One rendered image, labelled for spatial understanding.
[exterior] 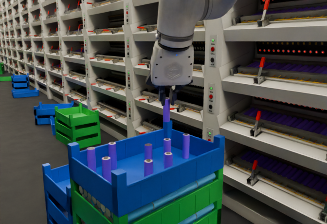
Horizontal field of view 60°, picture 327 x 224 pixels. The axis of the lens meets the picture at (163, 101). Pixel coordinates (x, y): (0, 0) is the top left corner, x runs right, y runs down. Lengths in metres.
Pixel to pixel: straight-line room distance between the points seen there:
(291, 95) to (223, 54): 0.31
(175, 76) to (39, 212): 0.91
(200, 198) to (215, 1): 0.43
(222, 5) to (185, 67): 0.16
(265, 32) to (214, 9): 0.40
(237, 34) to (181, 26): 0.50
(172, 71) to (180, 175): 0.24
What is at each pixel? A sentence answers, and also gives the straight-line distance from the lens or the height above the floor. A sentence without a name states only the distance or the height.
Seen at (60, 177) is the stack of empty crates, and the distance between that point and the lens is 1.03.
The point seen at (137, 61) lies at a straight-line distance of 1.70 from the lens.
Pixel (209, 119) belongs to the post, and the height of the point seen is 0.38.
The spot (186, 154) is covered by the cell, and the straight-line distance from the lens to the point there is 0.74.
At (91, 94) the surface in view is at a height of 0.28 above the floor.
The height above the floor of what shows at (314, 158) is 0.36.
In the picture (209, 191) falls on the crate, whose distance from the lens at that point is 0.70.
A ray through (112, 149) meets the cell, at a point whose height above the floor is 0.45.
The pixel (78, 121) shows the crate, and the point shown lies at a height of 0.19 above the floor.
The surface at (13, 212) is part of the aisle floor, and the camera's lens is 1.42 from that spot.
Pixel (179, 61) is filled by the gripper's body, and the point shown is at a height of 0.65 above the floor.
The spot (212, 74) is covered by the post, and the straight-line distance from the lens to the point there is 1.16.
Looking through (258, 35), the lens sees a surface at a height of 0.72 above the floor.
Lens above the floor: 0.70
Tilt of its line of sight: 12 degrees down
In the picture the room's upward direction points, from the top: straight up
